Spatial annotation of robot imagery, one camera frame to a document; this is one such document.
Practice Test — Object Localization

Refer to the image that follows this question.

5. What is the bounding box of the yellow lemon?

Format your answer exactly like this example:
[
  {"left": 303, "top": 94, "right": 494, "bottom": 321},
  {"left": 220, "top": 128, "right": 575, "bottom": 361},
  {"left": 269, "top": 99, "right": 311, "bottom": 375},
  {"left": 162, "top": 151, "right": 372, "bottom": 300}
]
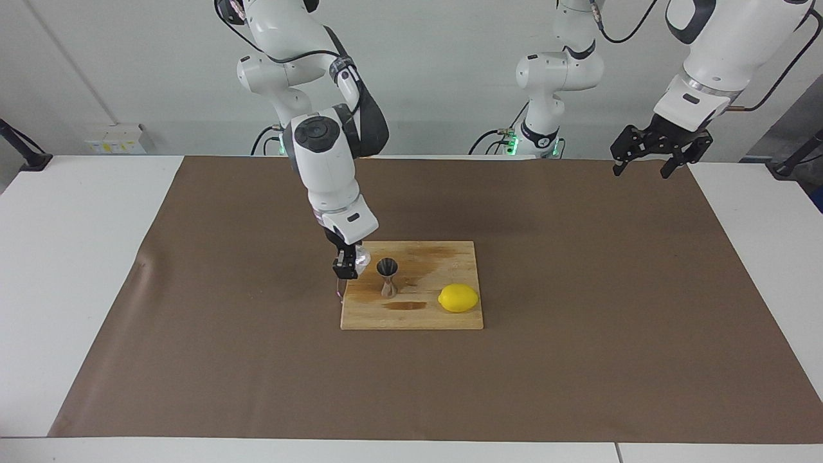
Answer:
[{"left": 438, "top": 283, "right": 480, "bottom": 314}]

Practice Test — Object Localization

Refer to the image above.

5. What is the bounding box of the brown paper table mat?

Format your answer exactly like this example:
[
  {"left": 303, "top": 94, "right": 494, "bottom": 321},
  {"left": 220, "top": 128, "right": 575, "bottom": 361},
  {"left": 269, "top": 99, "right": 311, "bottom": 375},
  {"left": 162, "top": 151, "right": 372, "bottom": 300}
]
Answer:
[{"left": 48, "top": 156, "right": 823, "bottom": 444}]

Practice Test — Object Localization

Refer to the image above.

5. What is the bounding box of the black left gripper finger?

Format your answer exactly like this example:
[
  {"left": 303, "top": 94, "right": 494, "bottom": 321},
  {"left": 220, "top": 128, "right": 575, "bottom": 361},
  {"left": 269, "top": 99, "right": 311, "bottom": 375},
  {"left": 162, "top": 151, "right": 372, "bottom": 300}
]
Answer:
[
  {"left": 659, "top": 132, "right": 714, "bottom": 179},
  {"left": 610, "top": 124, "right": 650, "bottom": 177}
]

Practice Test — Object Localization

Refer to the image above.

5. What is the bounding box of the black clamp stand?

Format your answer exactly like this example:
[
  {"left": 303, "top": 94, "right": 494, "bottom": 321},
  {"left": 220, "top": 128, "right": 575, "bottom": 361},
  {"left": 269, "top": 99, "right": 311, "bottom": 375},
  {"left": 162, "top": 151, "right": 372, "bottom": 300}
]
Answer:
[
  {"left": 0, "top": 119, "right": 53, "bottom": 172},
  {"left": 772, "top": 129, "right": 823, "bottom": 179}
]

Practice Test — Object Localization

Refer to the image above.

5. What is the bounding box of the black right base cable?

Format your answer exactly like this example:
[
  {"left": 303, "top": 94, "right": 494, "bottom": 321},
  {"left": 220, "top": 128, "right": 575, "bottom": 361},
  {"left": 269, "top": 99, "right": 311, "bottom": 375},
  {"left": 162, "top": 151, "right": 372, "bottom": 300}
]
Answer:
[{"left": 251, "top": 125, "right": 284, "bottom": 156}]

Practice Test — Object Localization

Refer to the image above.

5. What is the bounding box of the white wall socket box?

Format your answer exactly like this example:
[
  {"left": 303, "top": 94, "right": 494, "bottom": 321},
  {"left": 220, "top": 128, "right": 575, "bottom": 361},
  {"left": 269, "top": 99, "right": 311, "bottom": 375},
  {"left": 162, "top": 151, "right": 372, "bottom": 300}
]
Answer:
[{"left": 86, "top": 123, "right": 147, "bottom": 155}]

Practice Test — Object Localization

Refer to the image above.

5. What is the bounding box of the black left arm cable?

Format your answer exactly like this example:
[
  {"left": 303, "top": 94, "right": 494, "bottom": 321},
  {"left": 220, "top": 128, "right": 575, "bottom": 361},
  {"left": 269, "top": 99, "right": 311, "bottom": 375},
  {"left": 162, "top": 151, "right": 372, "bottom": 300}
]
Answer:
[{"left": 592, "top": 0, "right": 823, "bottom": 113}]

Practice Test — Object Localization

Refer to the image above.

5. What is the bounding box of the wooden cutting board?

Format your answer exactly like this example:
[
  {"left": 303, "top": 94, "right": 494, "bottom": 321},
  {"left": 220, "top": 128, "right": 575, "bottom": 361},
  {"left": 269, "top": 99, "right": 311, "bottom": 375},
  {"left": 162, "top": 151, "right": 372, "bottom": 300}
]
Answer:
[{"left": 339, "top": 241, "right": 484, "bottom": 331}]

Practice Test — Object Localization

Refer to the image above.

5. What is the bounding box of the black left base cable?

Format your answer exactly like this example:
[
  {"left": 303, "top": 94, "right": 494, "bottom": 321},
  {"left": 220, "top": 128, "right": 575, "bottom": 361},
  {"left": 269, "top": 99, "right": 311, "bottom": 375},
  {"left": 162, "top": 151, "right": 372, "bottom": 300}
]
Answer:
[{"left": 468, "top": 106, "right": 518, "bottom": 156}]

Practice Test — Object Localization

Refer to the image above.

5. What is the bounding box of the steel double jigger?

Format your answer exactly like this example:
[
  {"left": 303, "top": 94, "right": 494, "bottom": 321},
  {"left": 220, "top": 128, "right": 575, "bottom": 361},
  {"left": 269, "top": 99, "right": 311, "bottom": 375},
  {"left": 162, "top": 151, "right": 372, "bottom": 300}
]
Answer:
[{"left": 375, "top": 257, "right": 399, "bottom": 299}]

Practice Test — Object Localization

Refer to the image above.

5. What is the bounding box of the black base cable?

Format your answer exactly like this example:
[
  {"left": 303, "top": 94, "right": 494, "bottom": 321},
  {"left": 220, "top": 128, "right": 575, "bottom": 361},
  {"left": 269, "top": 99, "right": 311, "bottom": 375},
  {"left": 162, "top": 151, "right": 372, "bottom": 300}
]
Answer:
[
  {"left": 251, "top": 125, "right": 284, "bottom": 156},
  {"left": 468, "top": 106, "right": 518, "bottom": 156}
]

